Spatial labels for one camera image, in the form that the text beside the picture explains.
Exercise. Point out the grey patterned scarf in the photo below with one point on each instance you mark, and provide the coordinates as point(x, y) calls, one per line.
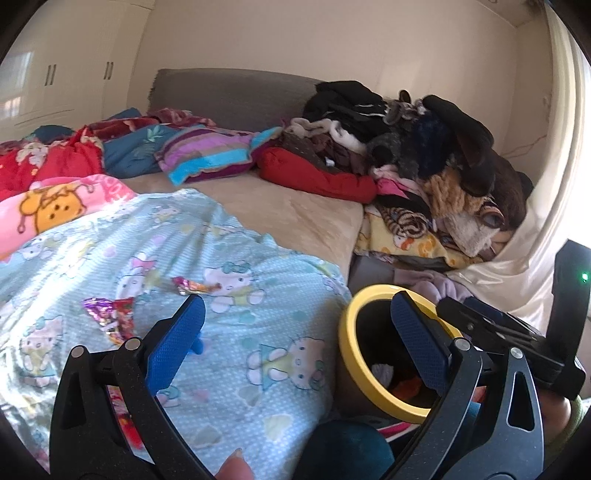
point(401, 108)

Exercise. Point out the person's teal trouser leg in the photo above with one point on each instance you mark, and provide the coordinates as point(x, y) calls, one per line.
point(341, 452)

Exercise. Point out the shiny purple candy wrapper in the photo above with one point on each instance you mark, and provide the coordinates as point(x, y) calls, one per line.
point(194, 286)

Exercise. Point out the dark brown garment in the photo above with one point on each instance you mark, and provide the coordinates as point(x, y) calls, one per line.
point(323, 152)

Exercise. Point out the black jacket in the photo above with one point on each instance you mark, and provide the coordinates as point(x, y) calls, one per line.
point(341, 101)

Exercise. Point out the striped purple pillow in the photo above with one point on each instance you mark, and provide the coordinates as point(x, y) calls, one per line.
point(207, 152)

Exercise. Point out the lilac fleece cloth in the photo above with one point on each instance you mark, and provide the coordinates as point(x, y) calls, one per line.
point(443, 286)

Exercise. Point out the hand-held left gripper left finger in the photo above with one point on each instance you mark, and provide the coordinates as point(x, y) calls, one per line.
point(175, 341)

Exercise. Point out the shiny red candy wrapper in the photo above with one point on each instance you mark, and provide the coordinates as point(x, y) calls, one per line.
point(111, 318)

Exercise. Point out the person's right hand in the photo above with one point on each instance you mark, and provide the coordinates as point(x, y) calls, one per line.
point(556, 410)

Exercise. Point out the grey bed headboard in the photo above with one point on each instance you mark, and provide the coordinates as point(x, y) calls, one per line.
point(231, 97)

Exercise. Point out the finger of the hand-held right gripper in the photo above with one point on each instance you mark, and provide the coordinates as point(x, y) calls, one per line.
point(489, 330)
point(508, 316)

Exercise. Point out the pink bear-print blanket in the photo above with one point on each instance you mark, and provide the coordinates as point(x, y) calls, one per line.
point(55, 212)

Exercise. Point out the red cushion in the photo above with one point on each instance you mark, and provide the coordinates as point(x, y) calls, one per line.
point(314, 175)

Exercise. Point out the red floral quilt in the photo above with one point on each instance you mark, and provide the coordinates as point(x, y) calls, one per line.
point(69, 161)

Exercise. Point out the cream curtain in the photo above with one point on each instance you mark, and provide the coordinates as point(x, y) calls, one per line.
point(554, 184)

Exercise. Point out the grey cloth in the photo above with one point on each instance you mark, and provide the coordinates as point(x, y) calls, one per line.
point(369, 272)

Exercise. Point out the person's left hand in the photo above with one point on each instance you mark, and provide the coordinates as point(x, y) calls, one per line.
point(235, 466)

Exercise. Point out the beige bed sheet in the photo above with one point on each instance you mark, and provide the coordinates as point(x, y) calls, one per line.
point(286, 217)

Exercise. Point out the navy fuzzy garment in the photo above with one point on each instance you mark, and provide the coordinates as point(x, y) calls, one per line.
point(431, 134)

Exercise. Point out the tiger-striped cloth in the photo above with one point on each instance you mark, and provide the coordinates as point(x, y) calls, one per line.
point(406, 221)

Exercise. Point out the brown plush coat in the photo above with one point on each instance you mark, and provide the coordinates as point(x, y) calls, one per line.
point(508, 184)

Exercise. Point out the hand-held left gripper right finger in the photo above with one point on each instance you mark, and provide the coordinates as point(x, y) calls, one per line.
point(418, 341)

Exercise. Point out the light blue cat-print blanket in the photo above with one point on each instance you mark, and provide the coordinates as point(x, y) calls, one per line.
point(277, 300)

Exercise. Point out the off-white fuzzy lining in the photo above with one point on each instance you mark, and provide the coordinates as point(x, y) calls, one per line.
point(471, 235)

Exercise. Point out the yellow cartoon blanket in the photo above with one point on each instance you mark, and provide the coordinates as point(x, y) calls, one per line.
point(415, 247)

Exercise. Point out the dark red floral blanket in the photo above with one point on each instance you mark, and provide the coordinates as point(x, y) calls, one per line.
point(175, 115)

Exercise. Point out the black plush garment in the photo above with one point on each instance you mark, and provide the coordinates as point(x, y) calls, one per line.
point(461, 124)

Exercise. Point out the tan fuzzy garment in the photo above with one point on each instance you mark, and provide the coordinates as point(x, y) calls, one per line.
point(448, 194)

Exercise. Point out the grey speckled garment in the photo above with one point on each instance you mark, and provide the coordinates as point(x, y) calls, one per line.
point(388, 143)

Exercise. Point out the pink garment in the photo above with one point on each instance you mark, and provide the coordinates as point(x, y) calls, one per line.
point(392, 187)

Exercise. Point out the cream fleece garment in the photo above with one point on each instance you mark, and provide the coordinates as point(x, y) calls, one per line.
point(341, 136)

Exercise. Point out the cream wardrobe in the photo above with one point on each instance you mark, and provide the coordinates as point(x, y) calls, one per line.
point(69, 69)

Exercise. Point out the yellow-rimmed trash bin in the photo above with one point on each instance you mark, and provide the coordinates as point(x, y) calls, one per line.
point(351, 332)

